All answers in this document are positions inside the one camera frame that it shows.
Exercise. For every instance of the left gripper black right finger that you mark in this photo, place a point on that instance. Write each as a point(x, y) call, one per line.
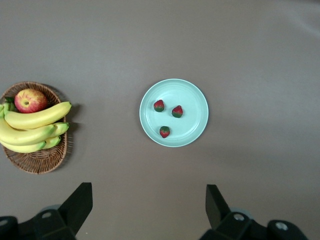
point(225, 222)

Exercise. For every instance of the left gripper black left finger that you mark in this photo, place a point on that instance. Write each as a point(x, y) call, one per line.
point(62, 220)

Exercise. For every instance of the red toy strawberry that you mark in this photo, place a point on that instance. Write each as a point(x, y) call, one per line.
point(165, 132)
point(177, 111)
point(158, 105)

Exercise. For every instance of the light green round plate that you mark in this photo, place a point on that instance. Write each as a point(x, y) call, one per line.
point(190, 100)

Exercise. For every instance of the brown wicker basket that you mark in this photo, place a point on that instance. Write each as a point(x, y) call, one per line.
point(37, 162)

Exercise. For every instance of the red yellow apple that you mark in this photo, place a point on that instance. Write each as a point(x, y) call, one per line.
point(30, 101)

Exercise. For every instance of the dark green fake leaf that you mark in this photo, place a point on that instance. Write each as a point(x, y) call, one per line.
point(10, 99)

